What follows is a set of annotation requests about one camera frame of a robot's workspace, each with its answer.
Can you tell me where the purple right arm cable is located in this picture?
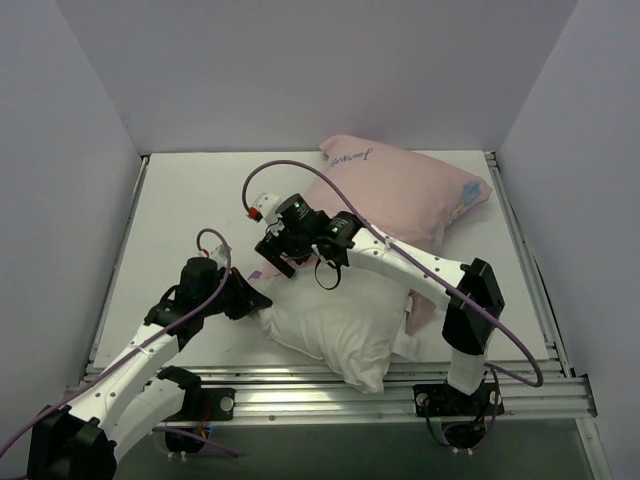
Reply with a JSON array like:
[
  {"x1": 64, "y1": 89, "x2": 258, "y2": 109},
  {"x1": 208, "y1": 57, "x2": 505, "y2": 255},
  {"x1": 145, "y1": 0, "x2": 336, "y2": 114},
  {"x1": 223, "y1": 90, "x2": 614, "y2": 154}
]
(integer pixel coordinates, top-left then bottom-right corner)
[{"x1": 241, "y1": 159, "x2": 545, "y2": 389}]

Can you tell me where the white pillow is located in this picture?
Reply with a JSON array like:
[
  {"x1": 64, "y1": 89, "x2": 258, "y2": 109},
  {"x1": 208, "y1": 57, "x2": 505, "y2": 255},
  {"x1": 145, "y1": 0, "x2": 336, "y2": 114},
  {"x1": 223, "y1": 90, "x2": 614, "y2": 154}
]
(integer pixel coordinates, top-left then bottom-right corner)
[{"x1": 252, "y1": 269, "x2": 422, "y2": 394}]

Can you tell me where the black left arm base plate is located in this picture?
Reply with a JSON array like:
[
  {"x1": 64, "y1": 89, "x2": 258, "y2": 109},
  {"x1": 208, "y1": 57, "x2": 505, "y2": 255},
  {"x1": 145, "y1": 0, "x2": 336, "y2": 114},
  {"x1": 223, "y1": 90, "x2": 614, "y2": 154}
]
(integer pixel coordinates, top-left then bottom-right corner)
[{"x1": 202, "y1": 387, "x2": 236, "y2": 422}]

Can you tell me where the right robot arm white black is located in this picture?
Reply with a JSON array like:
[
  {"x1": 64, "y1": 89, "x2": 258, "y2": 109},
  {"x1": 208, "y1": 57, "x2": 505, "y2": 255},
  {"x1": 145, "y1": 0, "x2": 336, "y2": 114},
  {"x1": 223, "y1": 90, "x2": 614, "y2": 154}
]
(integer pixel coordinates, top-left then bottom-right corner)
[{"x1": 248, "y1": 193, "x2": 504, "y2": 413}]

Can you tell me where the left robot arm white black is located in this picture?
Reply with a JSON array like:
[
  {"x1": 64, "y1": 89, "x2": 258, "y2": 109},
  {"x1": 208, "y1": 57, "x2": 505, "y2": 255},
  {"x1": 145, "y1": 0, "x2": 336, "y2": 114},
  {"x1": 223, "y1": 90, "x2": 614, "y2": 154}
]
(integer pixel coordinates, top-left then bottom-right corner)
[{"x1": 26, "y1": 257, "x2": 272, "y2": 479}]

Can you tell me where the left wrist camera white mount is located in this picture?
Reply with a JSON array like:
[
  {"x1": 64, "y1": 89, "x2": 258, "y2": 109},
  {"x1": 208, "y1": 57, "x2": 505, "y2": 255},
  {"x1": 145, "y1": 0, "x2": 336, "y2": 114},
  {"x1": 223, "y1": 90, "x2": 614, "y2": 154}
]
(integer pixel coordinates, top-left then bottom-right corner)
[{"x1": 198, "y1": 244, "x2": 230, "y2": 267}]

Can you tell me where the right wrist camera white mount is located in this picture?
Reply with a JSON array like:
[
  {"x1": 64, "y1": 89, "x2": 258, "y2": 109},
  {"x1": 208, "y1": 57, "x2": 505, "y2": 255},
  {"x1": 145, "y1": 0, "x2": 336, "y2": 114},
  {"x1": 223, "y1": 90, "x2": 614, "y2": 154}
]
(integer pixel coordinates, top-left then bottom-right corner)
[{"x1": 248, "y1": 193, "x2": 282, "y2": 226}]

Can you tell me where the aluminium right side rail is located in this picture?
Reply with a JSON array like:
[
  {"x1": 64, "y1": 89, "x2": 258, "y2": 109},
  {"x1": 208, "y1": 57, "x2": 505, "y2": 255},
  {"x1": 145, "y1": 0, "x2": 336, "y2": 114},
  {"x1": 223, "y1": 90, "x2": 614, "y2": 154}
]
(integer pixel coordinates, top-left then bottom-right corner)
[{"x1": 484, "y1": 152, "x2": 575, "y2": 377}]

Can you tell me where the aluminium left side rail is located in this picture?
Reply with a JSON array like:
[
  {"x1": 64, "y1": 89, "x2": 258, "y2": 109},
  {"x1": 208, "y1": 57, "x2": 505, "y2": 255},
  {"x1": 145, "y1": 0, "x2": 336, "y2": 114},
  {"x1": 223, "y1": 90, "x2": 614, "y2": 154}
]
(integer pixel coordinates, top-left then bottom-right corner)
[{"x1": 92, "y1": 154, "x2": 151, "y2": 346}]

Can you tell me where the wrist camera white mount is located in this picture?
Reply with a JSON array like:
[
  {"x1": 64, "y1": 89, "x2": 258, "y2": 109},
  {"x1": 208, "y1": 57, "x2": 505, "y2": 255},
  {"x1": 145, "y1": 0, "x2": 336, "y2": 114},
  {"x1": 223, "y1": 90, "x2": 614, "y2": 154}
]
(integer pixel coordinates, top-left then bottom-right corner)
[
  {"x1": 198, "y1": 244, "x2": 230, "y2": 267},
  {"x1": 248, "y1": 193, "x2": 282, "y2": 226}
]

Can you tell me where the purple Elsa print pillowcase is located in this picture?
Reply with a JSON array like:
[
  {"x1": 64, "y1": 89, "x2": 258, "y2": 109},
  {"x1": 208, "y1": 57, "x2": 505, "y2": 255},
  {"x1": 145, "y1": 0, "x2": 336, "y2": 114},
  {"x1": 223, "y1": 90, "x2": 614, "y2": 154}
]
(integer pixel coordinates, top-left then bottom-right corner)
[{"x1": 247, "y1": 133, "x2": 494, "y2": 346}]

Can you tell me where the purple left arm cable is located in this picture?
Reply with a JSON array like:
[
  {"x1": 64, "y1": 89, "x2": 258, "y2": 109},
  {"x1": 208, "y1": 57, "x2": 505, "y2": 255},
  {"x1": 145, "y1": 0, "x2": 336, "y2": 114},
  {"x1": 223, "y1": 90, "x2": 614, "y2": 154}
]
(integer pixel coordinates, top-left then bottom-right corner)
[{"x1": 0, "y1": 228, "x2": 241, "y2": 459}]

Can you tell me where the aluminium front mounting rail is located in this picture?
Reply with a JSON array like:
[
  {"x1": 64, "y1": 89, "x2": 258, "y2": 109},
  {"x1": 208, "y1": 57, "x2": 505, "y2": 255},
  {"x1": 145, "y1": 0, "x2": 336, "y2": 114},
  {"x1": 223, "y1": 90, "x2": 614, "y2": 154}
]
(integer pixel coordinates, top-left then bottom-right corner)
[{"x1": 192, "y1": 360, "x2": 596, "y2": 426}]

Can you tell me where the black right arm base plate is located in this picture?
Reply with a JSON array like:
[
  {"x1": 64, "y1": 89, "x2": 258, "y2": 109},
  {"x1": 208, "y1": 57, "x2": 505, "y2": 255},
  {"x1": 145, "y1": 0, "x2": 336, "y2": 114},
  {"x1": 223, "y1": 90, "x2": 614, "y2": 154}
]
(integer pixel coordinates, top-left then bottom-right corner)
[{"x1": 413, "y1": 382, "x2": 505, "y2": 418}]

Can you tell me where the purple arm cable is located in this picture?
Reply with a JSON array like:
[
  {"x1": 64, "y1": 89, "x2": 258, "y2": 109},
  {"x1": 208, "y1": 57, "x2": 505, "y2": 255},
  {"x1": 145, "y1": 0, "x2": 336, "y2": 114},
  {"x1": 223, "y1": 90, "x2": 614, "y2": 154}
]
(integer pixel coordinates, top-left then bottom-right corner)
[
  {"x1": 0, "y1": 228, "x2": 241, "y2": 459},
  {"x1": 241, "y1": 159, "x2": 545, "y2": 389}
]

